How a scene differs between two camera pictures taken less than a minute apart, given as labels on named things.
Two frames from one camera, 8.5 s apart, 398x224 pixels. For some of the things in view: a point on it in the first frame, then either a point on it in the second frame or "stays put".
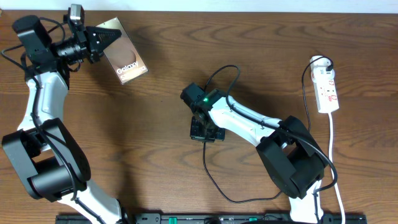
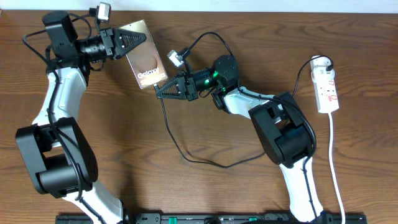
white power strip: [324, 83] stays put
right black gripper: [195, 134] to [186, 86]
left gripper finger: [100, 38] to [125, 41]
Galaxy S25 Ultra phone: [122, 55] to [144, 60]
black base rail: [216, 219] stays put
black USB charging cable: [331, 68] to [330, 68]
